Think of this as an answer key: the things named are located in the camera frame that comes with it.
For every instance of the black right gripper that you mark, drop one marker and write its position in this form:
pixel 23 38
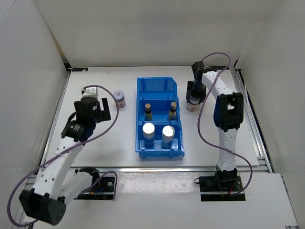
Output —
pixel 201 96

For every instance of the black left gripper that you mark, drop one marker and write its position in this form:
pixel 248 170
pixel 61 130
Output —
pixel 104 114

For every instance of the white-lid sauce jar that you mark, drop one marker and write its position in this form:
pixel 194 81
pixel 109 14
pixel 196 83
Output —
pixel 192 104
pixel 119 98

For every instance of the yellow-label brown bottle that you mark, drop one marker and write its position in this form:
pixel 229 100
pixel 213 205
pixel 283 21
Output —
pixel 148 112
pixel 172 111

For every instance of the blue-label silver-lid shaker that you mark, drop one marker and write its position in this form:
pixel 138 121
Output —
pixel 148 131
pixel 168 133

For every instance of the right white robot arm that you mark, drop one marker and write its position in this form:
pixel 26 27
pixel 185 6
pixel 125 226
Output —
pixel 228 116

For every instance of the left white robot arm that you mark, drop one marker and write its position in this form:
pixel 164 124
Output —
pixel 49 197

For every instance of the blue three-compartment plastic bin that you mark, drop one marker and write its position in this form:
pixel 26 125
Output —
pixel 159 92

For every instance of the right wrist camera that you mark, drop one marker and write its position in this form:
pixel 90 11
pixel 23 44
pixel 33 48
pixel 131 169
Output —
pixel 198 70

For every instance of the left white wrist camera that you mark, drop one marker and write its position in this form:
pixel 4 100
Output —
pixel 90 92

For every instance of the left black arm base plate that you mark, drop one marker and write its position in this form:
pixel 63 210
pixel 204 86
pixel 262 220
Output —
pixel 104 190

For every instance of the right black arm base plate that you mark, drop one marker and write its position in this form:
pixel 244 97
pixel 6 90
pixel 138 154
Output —
pixel 211 192

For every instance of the front aluminium rail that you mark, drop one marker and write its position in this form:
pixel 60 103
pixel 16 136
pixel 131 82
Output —
pixel 262 168

